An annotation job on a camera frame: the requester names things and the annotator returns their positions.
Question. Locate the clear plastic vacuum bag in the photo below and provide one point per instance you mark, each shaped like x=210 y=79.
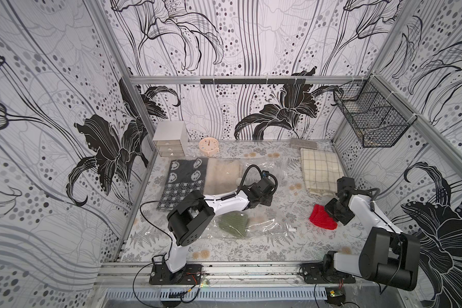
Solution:
x=263 y=221

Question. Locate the beige fluffy scarf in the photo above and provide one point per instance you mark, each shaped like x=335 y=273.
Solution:
x=222 y=176

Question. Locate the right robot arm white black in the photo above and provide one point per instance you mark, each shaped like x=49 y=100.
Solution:
x=389 y=256

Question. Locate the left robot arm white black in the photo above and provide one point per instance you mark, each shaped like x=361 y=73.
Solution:
x=189 y=219

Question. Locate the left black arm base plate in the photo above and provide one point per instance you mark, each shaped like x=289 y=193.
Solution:
x=190 y=274

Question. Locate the black wire wall basket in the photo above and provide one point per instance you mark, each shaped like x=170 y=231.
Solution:
x=370 y=110

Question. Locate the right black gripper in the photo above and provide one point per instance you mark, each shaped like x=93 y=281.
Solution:
x=335 y=208

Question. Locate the white mini drawer unit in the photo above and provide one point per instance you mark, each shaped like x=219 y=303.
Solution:
x=171 y=138

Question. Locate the red knitted cloth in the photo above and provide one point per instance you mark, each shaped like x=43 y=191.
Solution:
x=320 y=218

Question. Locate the peach round alarm clock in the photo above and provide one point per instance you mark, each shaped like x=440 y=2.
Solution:
x=209 y=146

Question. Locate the black white patterned scarf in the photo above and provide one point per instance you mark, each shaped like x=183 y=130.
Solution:
x=184 y=176

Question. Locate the grey flat sponge block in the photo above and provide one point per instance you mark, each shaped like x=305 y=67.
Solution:
x=302 y=143

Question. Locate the cream checked cloth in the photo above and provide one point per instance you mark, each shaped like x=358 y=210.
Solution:
x=321 y=170

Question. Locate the black wall rail strip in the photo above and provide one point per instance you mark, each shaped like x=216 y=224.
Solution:
x=252 y=81

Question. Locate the white cable duct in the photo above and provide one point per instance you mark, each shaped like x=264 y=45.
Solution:
x=222 y=294

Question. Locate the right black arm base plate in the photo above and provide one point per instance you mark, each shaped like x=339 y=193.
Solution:
x=313 y=273

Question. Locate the green knitted cloth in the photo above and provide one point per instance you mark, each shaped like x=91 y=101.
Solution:
x=233 y=224

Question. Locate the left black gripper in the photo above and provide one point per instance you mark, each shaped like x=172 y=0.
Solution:
x=267 y=197

